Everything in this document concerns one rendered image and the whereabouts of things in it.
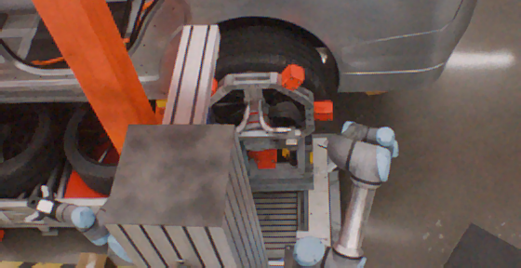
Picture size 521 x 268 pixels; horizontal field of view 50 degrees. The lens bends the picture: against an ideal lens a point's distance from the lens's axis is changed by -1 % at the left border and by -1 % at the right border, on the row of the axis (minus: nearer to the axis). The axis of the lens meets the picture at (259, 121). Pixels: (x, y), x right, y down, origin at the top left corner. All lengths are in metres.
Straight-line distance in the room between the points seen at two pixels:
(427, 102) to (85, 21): 2.54
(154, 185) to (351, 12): 1.53
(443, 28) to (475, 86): 1.41
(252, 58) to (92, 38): 0.83
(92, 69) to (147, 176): 0.94
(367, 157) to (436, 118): 1.84
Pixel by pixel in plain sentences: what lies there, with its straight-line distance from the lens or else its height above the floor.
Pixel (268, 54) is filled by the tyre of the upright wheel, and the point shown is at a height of 1.17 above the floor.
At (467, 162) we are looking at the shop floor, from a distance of 3.64.
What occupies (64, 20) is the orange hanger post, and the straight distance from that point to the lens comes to 1.94.
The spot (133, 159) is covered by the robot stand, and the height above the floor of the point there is 2.03.
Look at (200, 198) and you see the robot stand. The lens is 1.15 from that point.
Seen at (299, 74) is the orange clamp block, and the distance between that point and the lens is 2.48.
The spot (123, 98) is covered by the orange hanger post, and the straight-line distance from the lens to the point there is 2.19.
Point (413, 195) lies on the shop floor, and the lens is 3.47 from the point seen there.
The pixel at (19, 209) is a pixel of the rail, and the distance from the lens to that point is 3.47.
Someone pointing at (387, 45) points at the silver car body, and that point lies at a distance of 2.67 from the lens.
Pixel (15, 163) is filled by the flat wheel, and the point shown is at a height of 0.51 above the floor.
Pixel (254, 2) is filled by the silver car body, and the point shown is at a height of 1.40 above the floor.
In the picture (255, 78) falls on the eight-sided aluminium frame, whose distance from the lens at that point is 2.54.
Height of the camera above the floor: 3.02
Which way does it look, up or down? 54 degrees down
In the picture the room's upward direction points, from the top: 10 degrees counter-clockwise
